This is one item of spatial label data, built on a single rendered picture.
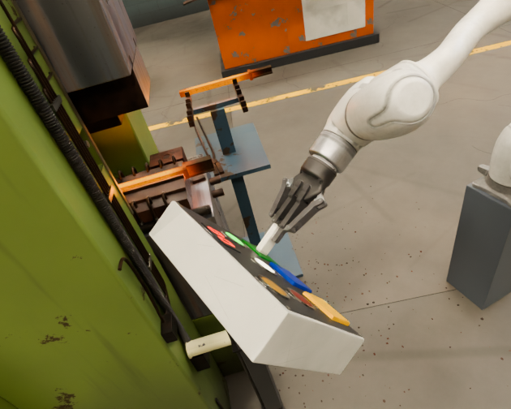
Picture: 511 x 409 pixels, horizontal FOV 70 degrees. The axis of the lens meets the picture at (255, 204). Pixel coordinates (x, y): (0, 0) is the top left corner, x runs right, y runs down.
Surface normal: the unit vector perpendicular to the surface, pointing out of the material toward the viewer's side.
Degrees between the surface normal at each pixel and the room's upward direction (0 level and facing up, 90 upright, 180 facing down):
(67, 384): 90
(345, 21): 90
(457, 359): 0
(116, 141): 90
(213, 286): 30
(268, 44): 90
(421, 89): 64
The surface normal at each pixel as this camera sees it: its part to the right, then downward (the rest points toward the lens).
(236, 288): -0.56, -0.40
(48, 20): 0.20, 0.60
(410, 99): 0.00, 0.18
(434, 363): -0.20, -0.75
